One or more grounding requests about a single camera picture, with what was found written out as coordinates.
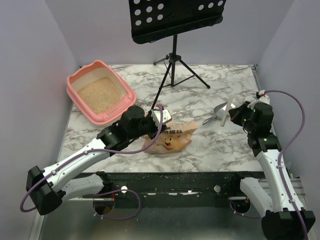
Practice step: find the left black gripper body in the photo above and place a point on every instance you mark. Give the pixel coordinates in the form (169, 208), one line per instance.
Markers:
(151, 126)

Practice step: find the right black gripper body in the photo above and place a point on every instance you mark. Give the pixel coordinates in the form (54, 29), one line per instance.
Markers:
(235, 114)

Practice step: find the white bag sealing clip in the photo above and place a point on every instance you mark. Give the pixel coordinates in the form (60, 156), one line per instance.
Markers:
(227, 106)

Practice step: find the orange cat litter bag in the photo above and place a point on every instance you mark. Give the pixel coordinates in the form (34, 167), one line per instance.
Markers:
(174, 139)

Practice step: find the metal litter scoop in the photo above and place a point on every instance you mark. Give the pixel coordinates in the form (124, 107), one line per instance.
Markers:
(217, 113)

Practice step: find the pink litter box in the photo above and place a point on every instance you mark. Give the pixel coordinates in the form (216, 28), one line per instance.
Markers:
(100, 93)

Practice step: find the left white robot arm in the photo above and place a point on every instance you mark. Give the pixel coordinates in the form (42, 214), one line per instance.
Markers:
(49, 187)

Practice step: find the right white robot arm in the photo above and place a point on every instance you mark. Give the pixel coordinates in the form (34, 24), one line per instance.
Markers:
(283, 216)

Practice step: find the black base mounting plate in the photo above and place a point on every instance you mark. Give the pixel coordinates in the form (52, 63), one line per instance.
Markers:
(176, 189)

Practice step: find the black music stand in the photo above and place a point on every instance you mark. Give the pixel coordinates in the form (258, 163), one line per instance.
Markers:
(153, 20)

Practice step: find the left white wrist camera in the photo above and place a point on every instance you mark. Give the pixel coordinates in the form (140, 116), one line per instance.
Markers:
(160, 115)

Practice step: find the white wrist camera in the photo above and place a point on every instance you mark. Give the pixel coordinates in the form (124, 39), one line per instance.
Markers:
(160, 115)
(261, 97)

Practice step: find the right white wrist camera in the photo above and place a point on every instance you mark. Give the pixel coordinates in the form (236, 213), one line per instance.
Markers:
(261, 97)

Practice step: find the aluminium frame rail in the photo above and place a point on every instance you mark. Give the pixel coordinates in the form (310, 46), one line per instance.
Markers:
(296, 183)

